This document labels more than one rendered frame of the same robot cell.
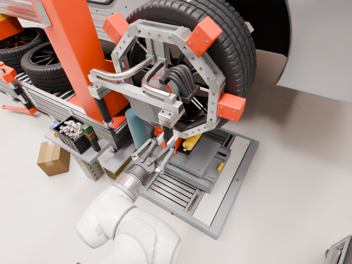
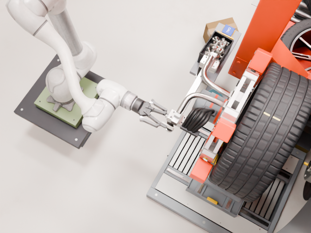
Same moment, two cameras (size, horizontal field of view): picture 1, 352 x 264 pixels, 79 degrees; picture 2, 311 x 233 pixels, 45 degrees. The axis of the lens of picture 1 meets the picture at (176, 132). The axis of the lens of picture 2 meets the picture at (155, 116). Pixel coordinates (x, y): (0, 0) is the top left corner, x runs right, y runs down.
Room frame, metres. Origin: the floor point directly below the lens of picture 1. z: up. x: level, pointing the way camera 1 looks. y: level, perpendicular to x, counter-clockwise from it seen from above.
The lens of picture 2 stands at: (0.35, -0.60, 2.59)
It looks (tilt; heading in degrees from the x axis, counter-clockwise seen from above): 69 degrees down; 81
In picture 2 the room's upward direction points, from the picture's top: 4 degrees clockwise
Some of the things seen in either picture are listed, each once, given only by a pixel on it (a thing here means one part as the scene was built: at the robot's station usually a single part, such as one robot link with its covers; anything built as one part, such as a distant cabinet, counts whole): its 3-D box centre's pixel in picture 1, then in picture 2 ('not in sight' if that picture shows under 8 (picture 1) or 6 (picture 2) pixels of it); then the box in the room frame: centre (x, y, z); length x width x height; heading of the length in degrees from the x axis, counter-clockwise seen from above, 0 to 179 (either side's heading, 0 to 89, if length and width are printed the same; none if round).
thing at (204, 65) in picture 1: (165, 87); (228, 116); (0.82, 0.03, 0.85); 0.54 x 0.07 x 0.54; 55
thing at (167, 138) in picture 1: (168, 138); (170, 123); (0.53, 0.03, 0.83); 0.04 x 0.04 x 0.16
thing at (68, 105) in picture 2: not in sight; (63, 95); (-0.09, 0.43, 0.38); 0.22 x 0.18 x 0.06; 61
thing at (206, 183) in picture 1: (189, 156); (227, 169); (0.94, -0.09, 0.13); 0.50 x 0.36 x 0.10; 55
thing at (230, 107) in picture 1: (230, 107); (200, 170); (0.65, -0.23, 0.85); 0.09 x 0.08 x 0.07; 55
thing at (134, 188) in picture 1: (128, 186); (130, 101); (0.34, 0.16, 0.83); 0.09 x 0.06 x 0.09; 55
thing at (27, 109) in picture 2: not in sight; (71, 107); (-0.08, 0.45, 0.15); 0.50 x 0.50 x 0.30; 56
